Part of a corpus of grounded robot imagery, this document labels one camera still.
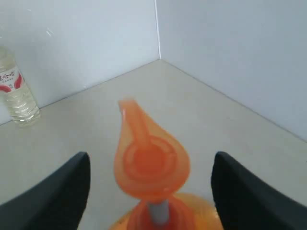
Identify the clear plastic water bottle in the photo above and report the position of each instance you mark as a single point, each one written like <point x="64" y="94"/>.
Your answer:
<point x="16" y="94"/>

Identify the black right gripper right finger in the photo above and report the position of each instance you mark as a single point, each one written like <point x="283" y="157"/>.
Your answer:
<point x="245" y="202"/>

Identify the orange pump soap bottle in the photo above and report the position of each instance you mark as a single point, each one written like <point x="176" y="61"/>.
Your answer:
<point x="151" y="166"/>

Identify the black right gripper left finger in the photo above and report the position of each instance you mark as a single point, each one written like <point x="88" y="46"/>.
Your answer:
<point x="56" y="203"/>

